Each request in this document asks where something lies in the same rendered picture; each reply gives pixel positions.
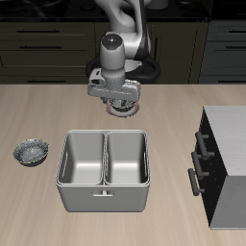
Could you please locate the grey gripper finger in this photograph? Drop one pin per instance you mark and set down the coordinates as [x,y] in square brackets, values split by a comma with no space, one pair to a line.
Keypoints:
[104,100]

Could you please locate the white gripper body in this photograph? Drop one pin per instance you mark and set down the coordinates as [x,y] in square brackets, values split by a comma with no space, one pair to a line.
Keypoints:
[115,92]

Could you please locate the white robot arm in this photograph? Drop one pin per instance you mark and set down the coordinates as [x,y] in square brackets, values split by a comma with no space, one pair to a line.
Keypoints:
[112,54]

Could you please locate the pink plate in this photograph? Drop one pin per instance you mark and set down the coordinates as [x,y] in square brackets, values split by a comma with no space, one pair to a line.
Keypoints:
[110,111]

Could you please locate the black speckled bowl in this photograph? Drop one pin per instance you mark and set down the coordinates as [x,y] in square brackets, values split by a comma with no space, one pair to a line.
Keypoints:
[122,105]
[31,152]

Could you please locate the dark kitchen cupboards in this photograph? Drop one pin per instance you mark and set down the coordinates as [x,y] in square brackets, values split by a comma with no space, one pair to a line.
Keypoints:
[44,48]

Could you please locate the white two-bin basket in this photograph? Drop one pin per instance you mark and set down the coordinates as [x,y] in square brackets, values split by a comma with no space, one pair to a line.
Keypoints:
[102,198]

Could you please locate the dark cabinet with white top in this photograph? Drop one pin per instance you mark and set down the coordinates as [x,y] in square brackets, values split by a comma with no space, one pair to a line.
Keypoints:
[224,141]

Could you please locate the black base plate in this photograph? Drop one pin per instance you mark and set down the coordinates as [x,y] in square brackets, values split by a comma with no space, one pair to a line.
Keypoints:
[150,72]

